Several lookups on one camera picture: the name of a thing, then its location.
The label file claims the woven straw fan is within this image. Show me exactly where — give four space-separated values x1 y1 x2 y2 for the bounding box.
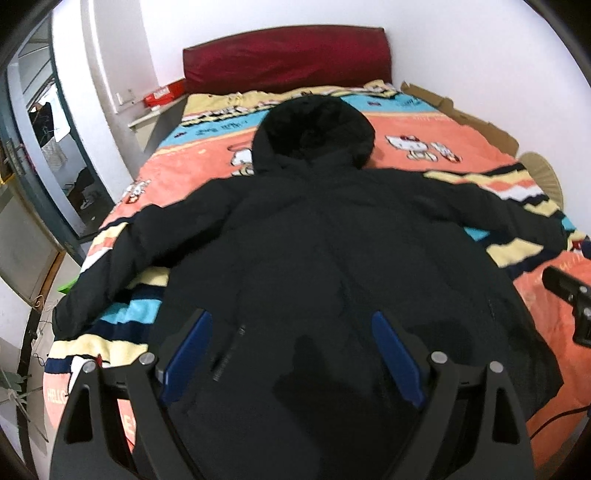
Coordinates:
519 152 564 209

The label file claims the Hello Kitty striped blanket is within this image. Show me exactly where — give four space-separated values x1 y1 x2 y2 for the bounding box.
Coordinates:
43 80 590 479

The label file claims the red box on nightstand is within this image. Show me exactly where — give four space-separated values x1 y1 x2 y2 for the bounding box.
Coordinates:
142 79 186 108

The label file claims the brown cardboard sheet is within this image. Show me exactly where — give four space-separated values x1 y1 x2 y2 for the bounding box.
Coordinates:
401 82 519 157

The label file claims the black cable on blanket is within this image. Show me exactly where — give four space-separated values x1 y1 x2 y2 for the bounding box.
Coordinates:
528 405 591 441

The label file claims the teal door frame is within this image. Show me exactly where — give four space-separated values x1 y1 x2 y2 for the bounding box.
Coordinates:
1 14 113 258

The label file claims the black hooded puffer jacket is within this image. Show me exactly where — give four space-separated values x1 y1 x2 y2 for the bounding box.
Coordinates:
53 96 567 479

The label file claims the green object on floor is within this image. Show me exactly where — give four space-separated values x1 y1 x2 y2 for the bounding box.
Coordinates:
58 279 76 294

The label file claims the white nightstand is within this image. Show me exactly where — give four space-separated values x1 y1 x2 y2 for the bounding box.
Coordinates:
128 95 188 156

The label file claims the dark red headboard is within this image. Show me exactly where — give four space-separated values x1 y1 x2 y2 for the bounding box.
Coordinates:
182 25 393 95

